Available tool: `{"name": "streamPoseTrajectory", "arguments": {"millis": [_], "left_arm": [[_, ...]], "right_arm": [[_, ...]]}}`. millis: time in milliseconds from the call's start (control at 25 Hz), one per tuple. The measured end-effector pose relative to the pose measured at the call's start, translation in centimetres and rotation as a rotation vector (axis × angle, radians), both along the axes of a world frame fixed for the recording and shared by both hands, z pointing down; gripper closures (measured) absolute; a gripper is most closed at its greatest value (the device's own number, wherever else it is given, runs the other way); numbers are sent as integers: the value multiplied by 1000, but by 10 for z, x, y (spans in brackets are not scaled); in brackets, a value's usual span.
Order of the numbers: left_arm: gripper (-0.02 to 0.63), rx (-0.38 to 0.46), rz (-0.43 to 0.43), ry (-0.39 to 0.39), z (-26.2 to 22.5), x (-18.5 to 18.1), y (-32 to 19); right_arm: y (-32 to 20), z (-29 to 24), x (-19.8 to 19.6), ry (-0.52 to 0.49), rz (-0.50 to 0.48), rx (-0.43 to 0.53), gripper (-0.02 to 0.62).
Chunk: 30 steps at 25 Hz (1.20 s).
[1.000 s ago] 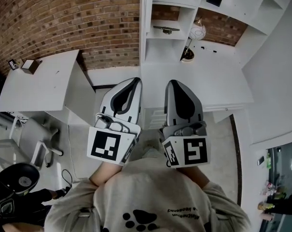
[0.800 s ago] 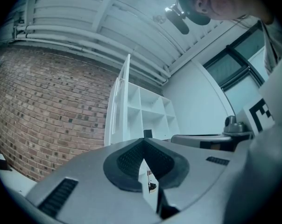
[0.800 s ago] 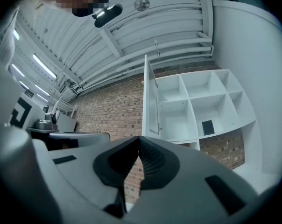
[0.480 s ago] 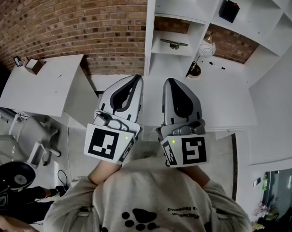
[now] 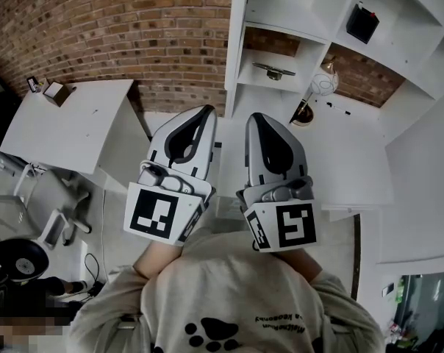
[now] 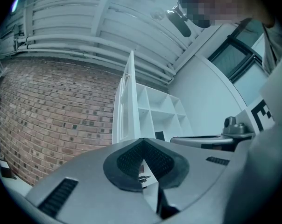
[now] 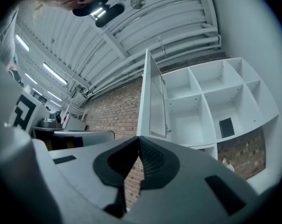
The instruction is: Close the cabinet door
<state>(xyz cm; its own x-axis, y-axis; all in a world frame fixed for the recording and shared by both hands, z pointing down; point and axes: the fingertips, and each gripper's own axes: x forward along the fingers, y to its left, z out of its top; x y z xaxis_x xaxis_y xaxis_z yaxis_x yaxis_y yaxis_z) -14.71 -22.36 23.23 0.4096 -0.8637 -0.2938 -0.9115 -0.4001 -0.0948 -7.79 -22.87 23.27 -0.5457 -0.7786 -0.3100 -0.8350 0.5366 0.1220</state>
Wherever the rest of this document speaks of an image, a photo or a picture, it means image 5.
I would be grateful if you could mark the black framed window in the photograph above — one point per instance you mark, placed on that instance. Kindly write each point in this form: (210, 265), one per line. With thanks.
(428, 307)

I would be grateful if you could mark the white globe lamp brass base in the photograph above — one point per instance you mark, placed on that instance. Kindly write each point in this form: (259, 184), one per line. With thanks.
(323, 83)

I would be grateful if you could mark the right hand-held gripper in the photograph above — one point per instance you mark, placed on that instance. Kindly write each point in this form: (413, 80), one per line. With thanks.
(295, 226)

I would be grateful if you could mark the person's right forearm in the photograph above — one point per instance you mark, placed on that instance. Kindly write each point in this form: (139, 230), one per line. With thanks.
(303, 267)

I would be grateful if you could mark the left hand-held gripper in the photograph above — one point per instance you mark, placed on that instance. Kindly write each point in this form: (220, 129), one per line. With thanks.
(152, 212)

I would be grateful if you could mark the black pen holder box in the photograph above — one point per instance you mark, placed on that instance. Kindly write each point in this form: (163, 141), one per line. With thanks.
(361, 22)

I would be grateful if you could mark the green plastic bottle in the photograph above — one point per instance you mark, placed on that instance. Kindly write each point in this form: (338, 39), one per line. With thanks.
(401, 289)

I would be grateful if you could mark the black white marker pen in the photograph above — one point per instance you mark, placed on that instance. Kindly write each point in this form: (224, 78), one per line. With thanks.
(337, 108)

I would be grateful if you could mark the light grey paw-print sweatshirt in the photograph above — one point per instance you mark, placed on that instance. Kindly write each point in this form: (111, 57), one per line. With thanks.
(225, 289)

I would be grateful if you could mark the brown box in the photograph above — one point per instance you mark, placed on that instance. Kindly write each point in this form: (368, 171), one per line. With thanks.
(58, 96)

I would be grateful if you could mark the person's left forearm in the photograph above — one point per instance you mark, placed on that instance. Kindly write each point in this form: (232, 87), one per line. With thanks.
(156, 261)

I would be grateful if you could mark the plain white side desk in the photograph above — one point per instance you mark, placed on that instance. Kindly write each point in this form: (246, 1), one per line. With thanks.
(67, 123)

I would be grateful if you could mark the white office chair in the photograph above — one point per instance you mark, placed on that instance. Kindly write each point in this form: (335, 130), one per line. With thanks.
(42, 197)

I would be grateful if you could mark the silver metal shelf ornament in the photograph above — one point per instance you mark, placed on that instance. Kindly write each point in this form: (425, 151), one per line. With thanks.
(273, 70)

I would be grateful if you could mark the small black picture frame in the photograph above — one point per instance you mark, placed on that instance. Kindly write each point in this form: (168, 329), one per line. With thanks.
(31, 85)

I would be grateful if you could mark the small black device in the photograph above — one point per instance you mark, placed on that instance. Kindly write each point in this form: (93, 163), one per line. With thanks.
(388, 289)

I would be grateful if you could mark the white low ledge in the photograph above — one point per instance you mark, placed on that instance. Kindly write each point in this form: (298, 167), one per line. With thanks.
(150, 120)

